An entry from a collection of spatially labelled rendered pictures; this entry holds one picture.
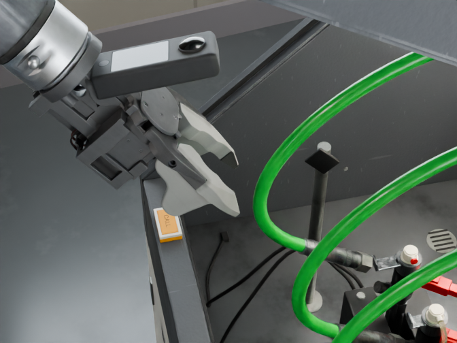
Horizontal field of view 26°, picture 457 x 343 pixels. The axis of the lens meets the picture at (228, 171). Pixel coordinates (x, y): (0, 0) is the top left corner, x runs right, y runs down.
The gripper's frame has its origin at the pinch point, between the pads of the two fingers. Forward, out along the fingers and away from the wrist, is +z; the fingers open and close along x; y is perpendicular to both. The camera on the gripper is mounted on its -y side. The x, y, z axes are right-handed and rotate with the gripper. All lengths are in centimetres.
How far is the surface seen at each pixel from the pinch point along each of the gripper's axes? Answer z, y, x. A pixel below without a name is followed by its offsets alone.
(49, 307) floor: 49, 105, -96
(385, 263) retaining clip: 22.9, -1.4, -5.2
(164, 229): 12.3, 23.8, -23.5
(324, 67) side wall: 13.9, -3.7, -35.0
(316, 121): -1.0, -11.0, 2.7
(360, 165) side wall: 33, 5, -41
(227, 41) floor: 63, 59, -190
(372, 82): -0.6, -17.2, 2.5
